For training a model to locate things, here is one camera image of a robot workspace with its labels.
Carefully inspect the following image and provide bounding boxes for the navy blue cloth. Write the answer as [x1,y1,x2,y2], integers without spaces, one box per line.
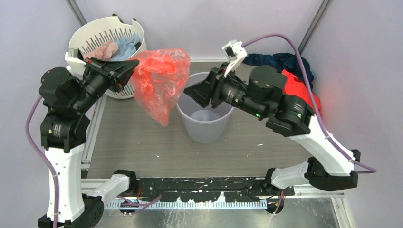
[243,53,304,84]

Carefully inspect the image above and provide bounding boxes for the pink plastic bag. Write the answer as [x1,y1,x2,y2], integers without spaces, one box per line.
[84,41,119,61]

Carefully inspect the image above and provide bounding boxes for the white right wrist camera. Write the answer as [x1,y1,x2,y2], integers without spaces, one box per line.
[222,40,247,78]

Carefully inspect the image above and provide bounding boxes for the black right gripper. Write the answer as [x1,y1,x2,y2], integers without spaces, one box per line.
[182,62,265,118]

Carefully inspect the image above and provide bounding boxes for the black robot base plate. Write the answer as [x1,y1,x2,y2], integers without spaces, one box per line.
[119,177,281,203]

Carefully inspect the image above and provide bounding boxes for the aluminium corner post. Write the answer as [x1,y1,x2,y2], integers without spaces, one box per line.
[66,0,87,26]
[298,0,333,54]

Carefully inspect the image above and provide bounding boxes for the red cloth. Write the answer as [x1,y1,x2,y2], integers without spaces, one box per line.
[281,69,313,108]

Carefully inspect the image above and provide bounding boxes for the white slotted laundry basket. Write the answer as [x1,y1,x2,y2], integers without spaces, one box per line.
[66,14,148,100]

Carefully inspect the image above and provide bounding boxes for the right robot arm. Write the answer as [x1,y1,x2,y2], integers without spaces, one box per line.
[184,64,361,195]

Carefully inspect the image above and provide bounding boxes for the red plastic trash bag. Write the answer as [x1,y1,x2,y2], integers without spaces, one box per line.
[129,48,191,127]

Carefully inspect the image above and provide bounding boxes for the right aluminium corner post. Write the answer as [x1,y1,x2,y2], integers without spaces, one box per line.
[298,0,333,54]

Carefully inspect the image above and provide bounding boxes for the grey plastic trash bin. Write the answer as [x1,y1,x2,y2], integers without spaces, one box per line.
[176,72,235,145]

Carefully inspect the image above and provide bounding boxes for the light blue plastic bag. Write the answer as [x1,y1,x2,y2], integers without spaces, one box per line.
[110,34,141,61]

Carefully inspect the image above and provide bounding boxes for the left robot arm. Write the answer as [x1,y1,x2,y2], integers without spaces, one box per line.
[38,58,139,228]

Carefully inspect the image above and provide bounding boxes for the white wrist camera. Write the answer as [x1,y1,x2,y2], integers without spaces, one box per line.
[222,40,247,78]
[65,48,84,61]

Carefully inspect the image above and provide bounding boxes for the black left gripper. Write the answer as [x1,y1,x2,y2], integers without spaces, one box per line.
[71,57,140,113]

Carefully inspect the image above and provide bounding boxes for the aluminium frame rail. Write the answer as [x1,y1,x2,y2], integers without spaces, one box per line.
[58,177,345,210]

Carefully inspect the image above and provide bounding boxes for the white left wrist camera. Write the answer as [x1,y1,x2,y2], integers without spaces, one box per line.
[65,48,84,61]

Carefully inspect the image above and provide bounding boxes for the left aluminium corner post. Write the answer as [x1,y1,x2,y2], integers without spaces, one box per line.
[66,0,87,26]

